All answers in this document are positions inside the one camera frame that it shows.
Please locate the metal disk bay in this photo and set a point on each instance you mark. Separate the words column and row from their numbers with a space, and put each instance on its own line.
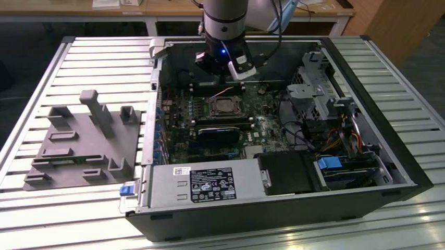
column 382, row 172

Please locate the graphics card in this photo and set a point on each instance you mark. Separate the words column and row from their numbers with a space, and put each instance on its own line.
column 219, row 136

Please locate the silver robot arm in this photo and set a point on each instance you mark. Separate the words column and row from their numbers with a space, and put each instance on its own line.
column 222, row 15

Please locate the silver heat sink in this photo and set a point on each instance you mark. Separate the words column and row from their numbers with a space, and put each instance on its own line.
column 255, row 151

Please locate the silver power supply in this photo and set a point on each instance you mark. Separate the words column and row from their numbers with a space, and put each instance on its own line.
column 167, row 187

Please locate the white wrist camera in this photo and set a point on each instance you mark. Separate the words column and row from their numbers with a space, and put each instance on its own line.
column 243, row 69

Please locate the black optical drive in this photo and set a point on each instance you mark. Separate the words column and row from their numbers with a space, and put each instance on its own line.
column 289, row 172

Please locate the metal drive cage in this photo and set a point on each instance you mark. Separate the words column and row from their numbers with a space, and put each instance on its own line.
column 306, row 96

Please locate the green motherboard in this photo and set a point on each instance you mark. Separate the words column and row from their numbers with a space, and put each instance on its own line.
column 274, row 138

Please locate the blue disk carrier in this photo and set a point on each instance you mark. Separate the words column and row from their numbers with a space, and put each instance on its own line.
column 330, row 164

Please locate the black PC case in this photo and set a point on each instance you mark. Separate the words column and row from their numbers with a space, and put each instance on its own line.
column 243, row 224

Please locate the wooden cabinet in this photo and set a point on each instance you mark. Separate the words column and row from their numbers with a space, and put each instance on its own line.
column 400, row 26

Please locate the wooden desk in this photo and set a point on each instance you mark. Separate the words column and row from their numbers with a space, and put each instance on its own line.
column 69, row 11

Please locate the blue case latch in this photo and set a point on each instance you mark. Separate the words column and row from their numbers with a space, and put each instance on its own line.
column 126, row 190

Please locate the silver CPU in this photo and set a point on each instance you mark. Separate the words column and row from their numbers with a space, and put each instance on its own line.
column 223, row 105

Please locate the grey parts rack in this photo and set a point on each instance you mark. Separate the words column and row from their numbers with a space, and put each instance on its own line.
column 87, row 145

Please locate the white box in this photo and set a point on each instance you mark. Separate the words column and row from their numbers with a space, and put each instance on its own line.
column 131, row 2
column 106, row 4

